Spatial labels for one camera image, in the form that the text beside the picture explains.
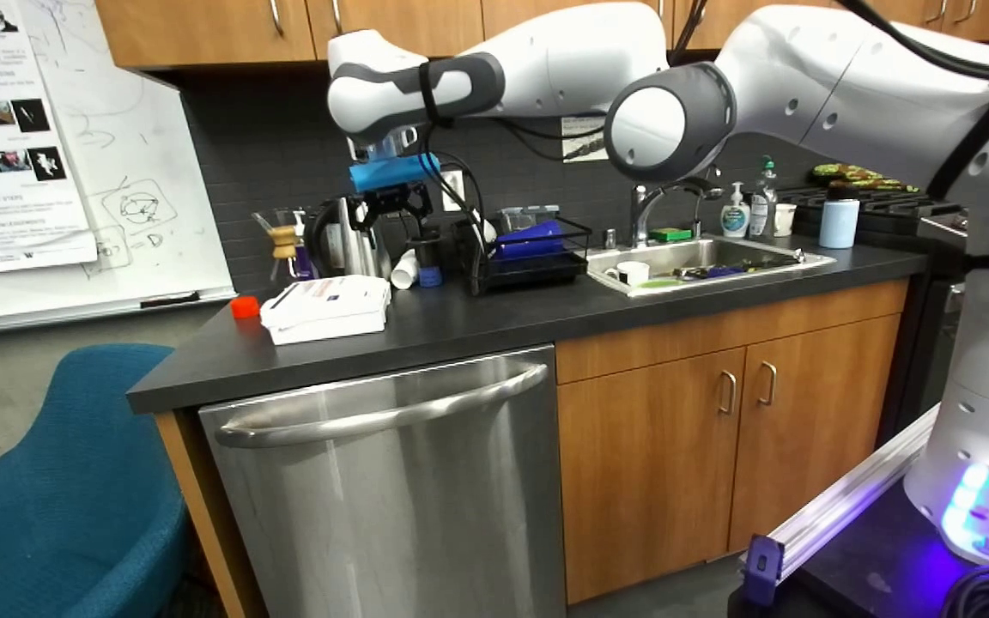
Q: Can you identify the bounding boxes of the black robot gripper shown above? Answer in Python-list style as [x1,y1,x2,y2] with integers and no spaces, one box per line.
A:
[362,182,446,272]

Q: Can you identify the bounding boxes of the white plastic box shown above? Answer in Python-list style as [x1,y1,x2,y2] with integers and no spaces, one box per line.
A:
[256,297,395,348]
[262,272,395,329]

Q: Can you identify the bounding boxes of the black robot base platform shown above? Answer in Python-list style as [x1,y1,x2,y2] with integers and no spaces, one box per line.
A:
[729,478,989,618]

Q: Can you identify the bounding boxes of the silver metal cup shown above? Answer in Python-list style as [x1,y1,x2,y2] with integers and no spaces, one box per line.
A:
[338,191,375,281]

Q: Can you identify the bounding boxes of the metal kettle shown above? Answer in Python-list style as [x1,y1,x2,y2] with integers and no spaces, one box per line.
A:
[308,200,349,279]

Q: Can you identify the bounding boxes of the clear glass container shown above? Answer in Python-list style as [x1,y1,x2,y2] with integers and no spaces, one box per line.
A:
[498,202,563,234]

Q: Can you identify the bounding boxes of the small orange cap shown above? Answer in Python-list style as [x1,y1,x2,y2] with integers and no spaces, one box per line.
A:
[228,292,265,325]

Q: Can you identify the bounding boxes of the dark metal faucet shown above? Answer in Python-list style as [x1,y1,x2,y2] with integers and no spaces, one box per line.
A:
[628,176,729,252]

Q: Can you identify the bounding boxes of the whiteboard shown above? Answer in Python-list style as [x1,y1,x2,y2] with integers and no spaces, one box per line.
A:
[0,0,238,344]

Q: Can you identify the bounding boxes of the stainless steel dishwasher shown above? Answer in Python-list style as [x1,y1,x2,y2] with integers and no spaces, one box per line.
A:
[196,344,566,618]

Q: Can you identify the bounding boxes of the wooden upper cabinet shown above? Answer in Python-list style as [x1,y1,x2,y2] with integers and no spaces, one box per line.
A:
[91,0,989,74]

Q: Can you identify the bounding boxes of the clear soap dispenser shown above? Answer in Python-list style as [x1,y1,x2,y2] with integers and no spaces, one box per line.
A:
[719,178,752,239]

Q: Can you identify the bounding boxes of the stainless steel sink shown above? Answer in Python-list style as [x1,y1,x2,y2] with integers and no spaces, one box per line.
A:
[583,234,838,303]

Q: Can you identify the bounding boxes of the wooden cabinet door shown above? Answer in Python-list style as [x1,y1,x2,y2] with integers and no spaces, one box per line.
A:
[555,344,746,603]
[729,308,906,556]

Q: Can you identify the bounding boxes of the dish soap bottle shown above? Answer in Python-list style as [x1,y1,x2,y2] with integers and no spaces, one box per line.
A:
[747,165,779,239]

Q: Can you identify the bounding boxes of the white mug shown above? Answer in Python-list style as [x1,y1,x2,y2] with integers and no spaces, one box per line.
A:
[769,200,799,239]

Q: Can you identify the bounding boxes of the paper poster with photos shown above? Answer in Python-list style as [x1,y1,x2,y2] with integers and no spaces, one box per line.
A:
[0,0,98,281]

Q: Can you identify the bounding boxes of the blue upholstered chair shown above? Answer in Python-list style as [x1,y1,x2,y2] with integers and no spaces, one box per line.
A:
[0,344,189,618]

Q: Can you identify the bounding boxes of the light blue canister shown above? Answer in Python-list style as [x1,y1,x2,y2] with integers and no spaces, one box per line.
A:
[816,197,861,252]

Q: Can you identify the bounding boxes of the yellow green bundle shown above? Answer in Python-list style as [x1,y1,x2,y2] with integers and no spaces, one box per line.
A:
[810,161,922,197]

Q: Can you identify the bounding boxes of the black stove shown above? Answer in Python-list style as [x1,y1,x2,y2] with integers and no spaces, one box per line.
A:
[854,186,979,253]

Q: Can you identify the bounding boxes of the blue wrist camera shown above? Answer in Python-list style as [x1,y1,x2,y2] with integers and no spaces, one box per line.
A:
[347,152,446,197]

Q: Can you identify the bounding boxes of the white wall outlet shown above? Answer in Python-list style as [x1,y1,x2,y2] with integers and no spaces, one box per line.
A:
[441,169,469,216]

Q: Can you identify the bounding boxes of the white paper wall sign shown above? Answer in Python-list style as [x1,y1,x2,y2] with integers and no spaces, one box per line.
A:
[560,113,616,165]

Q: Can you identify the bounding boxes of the blue handled utensil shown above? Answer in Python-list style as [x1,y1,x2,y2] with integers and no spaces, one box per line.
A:
[676,261,754,285]

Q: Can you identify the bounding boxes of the metal cabinet handle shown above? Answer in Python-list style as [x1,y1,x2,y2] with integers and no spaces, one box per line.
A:
[713,366,740,420]
[752,358,779,407]

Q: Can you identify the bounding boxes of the blue rail bracket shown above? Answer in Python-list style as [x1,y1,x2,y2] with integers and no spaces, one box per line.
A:
[740,531,789,606]

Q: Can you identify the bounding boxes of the aluminium frame rail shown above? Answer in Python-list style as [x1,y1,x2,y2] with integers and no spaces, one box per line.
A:
[761,403,944,581]

